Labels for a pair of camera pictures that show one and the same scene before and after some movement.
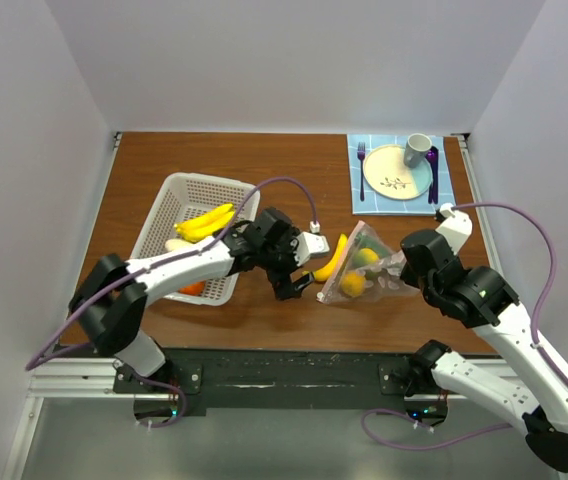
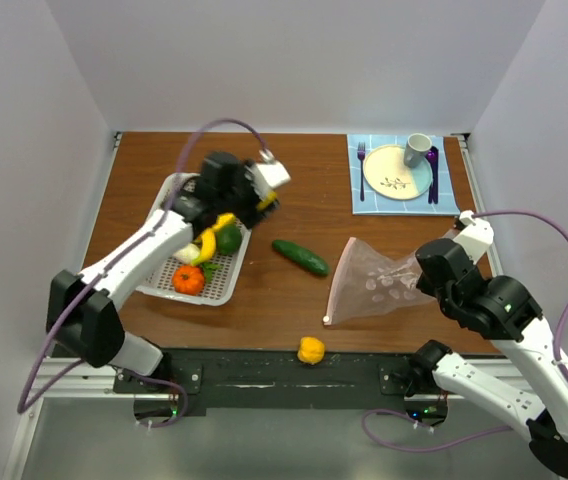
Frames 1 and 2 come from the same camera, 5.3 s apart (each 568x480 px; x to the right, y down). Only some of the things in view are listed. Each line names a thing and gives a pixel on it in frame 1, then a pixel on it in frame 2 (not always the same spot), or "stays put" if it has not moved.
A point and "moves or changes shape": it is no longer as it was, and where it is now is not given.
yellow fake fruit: x=329 y=269 -> x=208 y=243
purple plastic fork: x=361 y=152 stays put
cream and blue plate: x=387 y=174 stays put
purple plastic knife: x=435 y=173 stays put
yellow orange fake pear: x=353 y=283 -> x=311 y=350
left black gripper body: x=279 y=258 -> x=242 y=200
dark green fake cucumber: x=361 y=241 moves or changes shape
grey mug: x=417 y=146 stays put
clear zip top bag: x=368 y=269 moves or changes shape
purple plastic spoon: x=431 y=156 stays put
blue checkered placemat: x=364 y=202 stays put
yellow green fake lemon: x=366 y=257 -> x=270 y=197
